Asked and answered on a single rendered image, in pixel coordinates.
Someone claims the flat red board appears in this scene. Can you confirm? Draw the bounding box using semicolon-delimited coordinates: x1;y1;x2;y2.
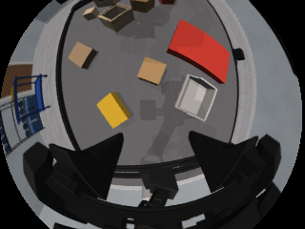
167;19;230;84

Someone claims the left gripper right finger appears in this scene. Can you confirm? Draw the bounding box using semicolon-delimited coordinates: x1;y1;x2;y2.
188;131;258;194

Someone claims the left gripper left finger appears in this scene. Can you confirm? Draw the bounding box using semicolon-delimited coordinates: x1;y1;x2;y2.
49;133;123;201

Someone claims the yellow block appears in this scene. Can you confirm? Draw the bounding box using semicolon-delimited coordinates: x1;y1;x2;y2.
96;92;131;127

